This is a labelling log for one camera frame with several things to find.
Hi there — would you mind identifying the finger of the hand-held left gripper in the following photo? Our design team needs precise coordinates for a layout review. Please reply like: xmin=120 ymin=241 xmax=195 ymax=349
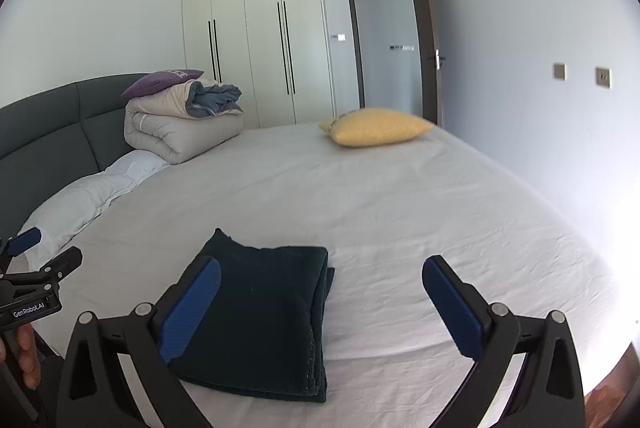
xmin=0 ymin=247 xmax=83 ymax=293
xmin=0 ymin=228 xmax=43 ymax=278

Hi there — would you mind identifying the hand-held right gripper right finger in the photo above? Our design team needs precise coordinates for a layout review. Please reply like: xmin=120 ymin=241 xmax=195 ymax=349
xmin=422 ymin=255 xmax=585 ymax=428

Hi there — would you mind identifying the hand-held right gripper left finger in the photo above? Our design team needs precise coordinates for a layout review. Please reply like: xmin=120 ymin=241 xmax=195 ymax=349
xmin=56 ymin=255 xmax=222 ymax=428

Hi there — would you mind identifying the dark green knit garment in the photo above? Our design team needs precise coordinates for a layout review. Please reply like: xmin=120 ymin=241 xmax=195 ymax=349
xmin=167 ymin=228 xmax=336 ymax=404

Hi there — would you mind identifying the person's left hand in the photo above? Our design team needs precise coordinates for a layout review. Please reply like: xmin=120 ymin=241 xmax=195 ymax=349
xmin=18 ymin=323 xmax=42 ymax=391

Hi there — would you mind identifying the white pillow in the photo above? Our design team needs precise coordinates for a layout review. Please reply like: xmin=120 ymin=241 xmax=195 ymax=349
xmin=17 ymin=149 xmax=171 ymax=259

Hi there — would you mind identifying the grey padded headboard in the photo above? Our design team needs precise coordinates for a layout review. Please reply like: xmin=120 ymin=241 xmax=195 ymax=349
xmin=0 ymin=73 xmax=153 ymax=241

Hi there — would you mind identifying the bed with beige sheet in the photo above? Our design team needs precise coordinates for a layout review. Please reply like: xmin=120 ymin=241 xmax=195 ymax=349
xmin=0 ymin=121 xmax=633 ymax=428

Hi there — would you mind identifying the folded beige duvet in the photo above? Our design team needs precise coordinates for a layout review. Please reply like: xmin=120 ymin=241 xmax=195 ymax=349
xmin=124 ymin=81 xmax=246 ymax=165

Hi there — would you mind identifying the yellow pillow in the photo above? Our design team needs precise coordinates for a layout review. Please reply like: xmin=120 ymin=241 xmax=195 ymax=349
xmin=319 ymin=107 xmax=436 ymax=148

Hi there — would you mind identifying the purple cushion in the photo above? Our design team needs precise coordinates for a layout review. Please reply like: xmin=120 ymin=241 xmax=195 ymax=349
xmin=121 ymin=68 xmax=206 ymax=100

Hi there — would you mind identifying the grey-blue folded blanket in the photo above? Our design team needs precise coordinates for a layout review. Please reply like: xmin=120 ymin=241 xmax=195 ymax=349
xmin=186 ymin=80 xmax=244 ymax=118

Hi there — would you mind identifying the brown door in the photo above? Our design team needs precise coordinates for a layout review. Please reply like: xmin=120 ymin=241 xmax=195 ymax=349
xmin=411 ymin=0 xmax=445 ymax=127

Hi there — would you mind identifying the cream wardrobe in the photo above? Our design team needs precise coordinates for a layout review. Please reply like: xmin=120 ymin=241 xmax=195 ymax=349
xmin=181 ymin=0 xmax=336 ymax=130

